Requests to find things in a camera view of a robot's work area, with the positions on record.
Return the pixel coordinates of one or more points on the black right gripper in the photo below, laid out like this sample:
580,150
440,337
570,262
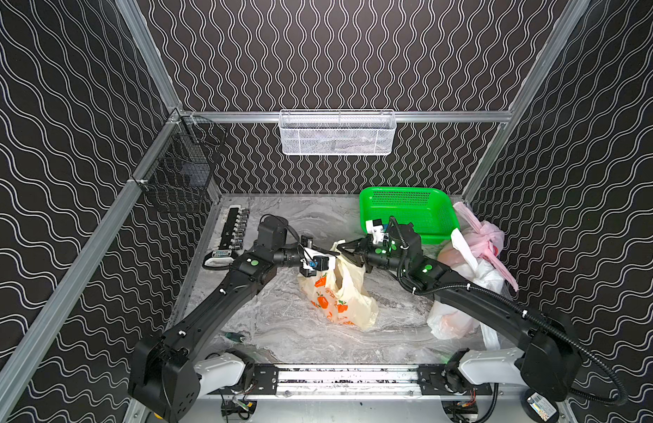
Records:
360,255

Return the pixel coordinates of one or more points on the yellow bag with orange print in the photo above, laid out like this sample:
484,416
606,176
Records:
340,294

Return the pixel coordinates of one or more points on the pink plastic bag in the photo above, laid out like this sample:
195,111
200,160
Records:
474,252

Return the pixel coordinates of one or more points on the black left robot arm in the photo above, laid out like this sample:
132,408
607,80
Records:
166,373

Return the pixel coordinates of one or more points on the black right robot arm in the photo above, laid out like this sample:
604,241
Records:
547,355

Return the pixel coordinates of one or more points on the green plastic basket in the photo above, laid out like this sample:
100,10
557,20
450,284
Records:
430,211

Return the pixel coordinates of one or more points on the black round device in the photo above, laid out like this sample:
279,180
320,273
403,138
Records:
539,408

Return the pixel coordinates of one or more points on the socket set rail holder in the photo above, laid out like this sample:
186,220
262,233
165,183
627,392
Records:
232,240

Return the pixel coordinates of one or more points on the white wire mesh basket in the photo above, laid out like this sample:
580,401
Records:
332,132

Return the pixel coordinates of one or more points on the black wire basket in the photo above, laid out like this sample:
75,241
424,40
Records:
177,182

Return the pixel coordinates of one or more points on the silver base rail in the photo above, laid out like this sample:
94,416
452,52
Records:
351,381

